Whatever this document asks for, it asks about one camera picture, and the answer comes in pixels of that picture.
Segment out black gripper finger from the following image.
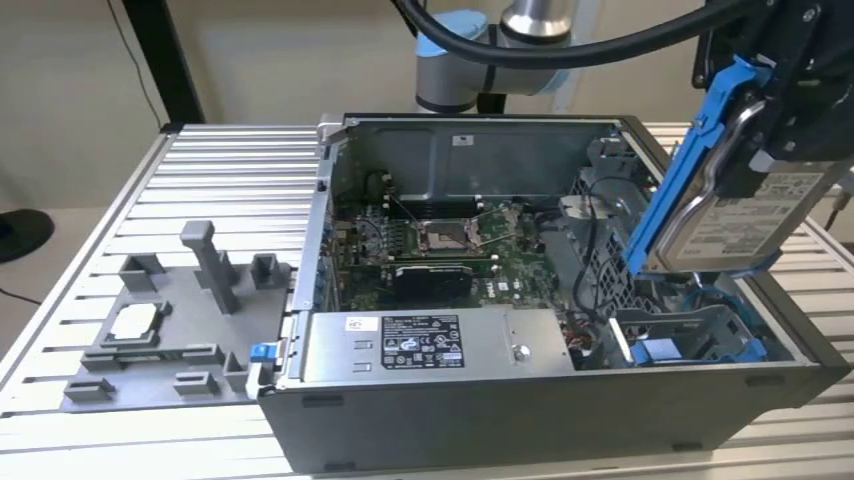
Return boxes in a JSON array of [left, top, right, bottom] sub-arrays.
[[717, 98, 797, 199]]

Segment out hard disk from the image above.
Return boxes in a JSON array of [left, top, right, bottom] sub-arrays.
[[622, 53, 846, 279]]

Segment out grey metal disk bay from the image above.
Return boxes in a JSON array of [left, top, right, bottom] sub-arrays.
[[541, 139, 797, 372]]

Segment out thin dark hanging rod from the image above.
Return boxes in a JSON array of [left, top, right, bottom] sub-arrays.
[[824, 193, 845, 233]]

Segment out green motherboard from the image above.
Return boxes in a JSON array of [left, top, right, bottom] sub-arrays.
[[330, 197, 563, 312]]

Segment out pale blue plastic block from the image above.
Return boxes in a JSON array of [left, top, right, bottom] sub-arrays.
[[631, 339, 683, 365]]

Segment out metal socket cover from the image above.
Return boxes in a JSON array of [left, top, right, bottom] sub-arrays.
[[470, 201, 521, 241]]

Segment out silver power supply unit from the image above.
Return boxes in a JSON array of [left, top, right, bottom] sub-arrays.
[[299, 308, 578, 389]]

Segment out CPU socket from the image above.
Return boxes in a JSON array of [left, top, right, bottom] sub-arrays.
[[417, 217, 486, 254]]

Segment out black RAM slot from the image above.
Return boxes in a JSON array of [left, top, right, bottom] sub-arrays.
[[390, 195, 483, 218]]

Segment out thin metal locking lever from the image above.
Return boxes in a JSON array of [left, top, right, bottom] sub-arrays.
[[389, 193, 425, 224]]

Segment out black graphics card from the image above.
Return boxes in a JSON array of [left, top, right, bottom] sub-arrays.
[[389, 264, 477, 307]]

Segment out open black PC case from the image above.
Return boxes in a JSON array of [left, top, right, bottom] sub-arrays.
[[256, 112, 854, 474]]

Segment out grey parts rack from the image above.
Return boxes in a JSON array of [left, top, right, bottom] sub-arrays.
[[58, 219, 296, 414]]

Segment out silver CPU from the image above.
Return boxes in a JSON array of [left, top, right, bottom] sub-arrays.
[[108, 303, 163, 340]]

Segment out black round stand base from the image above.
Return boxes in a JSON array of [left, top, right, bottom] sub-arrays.
[[0, 209, 56, 264]]

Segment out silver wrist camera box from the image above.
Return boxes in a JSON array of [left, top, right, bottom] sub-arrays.
[[747, 149, 854, 176]]

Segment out blue wire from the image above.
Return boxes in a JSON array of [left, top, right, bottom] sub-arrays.
[[682, 284, 770, 359]]

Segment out black wire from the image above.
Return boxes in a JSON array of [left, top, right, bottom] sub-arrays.
[[573, 177, 669, 326]]

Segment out thick black cable hose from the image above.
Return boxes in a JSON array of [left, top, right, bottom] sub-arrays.
[[390, 0, 780, 70]]

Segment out coloured power wire bundle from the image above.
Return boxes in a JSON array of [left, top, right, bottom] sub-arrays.
[[563, 324, 599, 359]]

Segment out black upright post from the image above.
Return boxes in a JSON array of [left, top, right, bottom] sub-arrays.
[[122, 0, 210, 132]]

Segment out thin black floor cable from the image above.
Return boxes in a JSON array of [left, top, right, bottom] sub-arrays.
[[0, 286, 44, 307]]

